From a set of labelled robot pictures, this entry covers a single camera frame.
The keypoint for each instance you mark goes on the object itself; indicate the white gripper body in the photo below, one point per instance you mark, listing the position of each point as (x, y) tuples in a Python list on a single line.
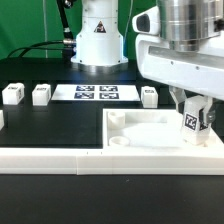
[(182, 46)]

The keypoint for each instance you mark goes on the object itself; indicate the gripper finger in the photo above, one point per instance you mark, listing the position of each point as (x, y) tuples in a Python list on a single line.
[(207, 113), (179, 97)]

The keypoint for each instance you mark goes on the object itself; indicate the white square table top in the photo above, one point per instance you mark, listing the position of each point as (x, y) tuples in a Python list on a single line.
[(148, 128)]

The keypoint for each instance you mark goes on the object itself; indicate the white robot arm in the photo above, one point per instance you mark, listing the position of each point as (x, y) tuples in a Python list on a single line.
[(99, 43)]

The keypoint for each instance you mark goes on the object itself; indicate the white sheet with fiducial tags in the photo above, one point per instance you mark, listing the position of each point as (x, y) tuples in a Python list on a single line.
[(72, 92)]

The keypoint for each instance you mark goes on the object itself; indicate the white U-shaped obstacle fence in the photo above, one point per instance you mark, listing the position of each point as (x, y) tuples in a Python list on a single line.
[(113, 161)]

